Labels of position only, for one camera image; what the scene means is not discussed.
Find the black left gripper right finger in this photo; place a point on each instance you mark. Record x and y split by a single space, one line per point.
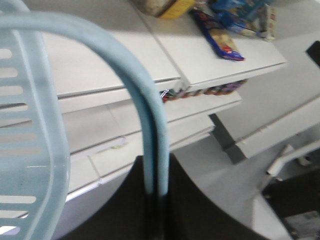
191 215

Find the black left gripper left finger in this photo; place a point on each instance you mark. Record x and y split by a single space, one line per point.
122 217

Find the light blue plastic basket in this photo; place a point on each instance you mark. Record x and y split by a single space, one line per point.
34 151

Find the white supermarket shelf unit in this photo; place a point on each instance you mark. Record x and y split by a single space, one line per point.
95 104

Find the blue cracker packet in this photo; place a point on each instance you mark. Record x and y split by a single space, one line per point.
217 36

